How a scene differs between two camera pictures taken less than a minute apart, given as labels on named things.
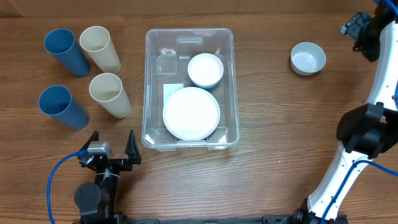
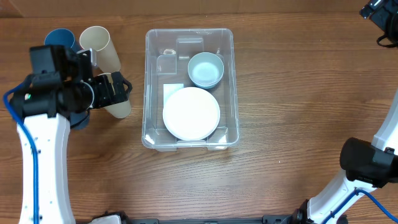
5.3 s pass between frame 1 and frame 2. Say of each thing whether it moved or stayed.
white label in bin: stayed
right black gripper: moved
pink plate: stayed
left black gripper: moved
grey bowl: moved
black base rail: stayed
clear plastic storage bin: stayed
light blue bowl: stayed
